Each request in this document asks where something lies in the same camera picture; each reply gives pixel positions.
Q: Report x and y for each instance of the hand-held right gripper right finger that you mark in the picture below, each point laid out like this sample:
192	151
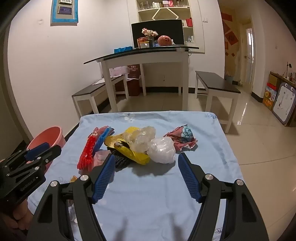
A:
188	179

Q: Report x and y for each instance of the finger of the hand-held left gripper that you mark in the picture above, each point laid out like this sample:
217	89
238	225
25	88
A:
47	157
37	150

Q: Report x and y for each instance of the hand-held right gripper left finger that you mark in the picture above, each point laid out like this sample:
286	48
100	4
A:
104	179

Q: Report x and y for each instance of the pink plastic bucket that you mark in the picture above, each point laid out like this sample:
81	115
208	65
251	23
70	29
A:
46	136

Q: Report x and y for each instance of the pink paper piece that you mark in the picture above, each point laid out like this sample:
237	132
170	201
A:
99	157

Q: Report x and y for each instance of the red serrated wrapper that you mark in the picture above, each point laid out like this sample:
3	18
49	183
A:
86	154

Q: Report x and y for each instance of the yellow plastic bag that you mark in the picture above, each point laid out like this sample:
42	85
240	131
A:
136	158

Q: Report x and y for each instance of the white plastic bag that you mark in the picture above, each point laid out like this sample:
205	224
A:
161	150

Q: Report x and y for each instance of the blue and pink wrapper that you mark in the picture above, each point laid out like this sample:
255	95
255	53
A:
104	133

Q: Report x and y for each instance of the clear plastic bag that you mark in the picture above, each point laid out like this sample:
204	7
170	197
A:
141	141

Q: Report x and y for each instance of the person's left hand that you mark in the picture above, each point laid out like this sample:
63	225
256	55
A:
22	214

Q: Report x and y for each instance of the small orange wrapper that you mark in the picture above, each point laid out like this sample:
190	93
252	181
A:
73	179

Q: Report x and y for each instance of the light blue floral cloth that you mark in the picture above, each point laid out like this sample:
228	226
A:
150	199

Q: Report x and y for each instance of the white bench with dark seat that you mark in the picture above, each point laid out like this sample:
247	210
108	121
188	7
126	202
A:
92	89
215	81

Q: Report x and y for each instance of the white paper sheet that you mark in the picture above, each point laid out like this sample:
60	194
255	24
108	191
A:
99	81

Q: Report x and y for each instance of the teal bin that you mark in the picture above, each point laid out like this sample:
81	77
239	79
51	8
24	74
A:
229	80

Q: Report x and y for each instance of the dark red bag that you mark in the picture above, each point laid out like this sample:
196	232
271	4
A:
134	75

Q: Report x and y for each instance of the pink plastic bag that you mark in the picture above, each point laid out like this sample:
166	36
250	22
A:
118	71

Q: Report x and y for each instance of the colourful cardboard box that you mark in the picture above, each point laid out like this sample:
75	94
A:
269	96

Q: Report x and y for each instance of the white drawing board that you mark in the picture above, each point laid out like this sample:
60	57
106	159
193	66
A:
283	104

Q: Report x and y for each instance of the white table with black top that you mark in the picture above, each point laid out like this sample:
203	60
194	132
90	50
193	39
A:
148	58

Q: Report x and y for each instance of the brown cardboard box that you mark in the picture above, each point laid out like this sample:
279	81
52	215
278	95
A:
274	80

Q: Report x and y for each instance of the blue shopping bag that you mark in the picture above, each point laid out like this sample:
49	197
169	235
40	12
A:
123	49

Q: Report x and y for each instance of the white door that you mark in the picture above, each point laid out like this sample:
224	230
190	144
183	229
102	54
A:
245	58

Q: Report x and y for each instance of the orange ball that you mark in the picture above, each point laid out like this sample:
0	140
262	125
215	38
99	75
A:
164	40

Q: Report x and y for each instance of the red and white box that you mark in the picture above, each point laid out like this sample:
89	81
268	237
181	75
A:
143	42

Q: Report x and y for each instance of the black monitor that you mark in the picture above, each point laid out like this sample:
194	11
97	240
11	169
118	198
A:
166	29

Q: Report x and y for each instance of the red box on shelf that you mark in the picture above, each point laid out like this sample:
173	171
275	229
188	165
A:
189	22

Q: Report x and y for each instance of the blue wall frame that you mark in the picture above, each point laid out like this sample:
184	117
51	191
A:
54	14

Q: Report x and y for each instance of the red paper wall decoration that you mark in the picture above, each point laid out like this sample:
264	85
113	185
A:
232	39

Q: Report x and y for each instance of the white wall shelf unit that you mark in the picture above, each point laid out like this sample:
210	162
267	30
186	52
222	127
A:
197	30

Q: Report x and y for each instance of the white light switch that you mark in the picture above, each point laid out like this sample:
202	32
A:
205	20

